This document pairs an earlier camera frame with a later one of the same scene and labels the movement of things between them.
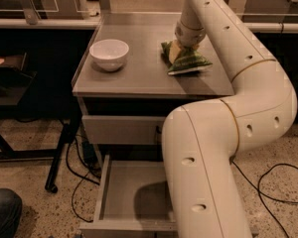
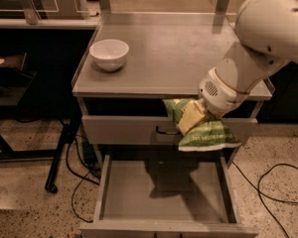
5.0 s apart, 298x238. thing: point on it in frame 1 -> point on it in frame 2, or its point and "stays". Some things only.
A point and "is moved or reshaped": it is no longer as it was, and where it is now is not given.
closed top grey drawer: (122, 129) stays
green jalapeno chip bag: (189, 59) is moved or reshaped
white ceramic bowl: (109, 54) stays
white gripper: (189, 35) -> (219, 94)
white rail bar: (35, 22) stays
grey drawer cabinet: (124, 113) stays
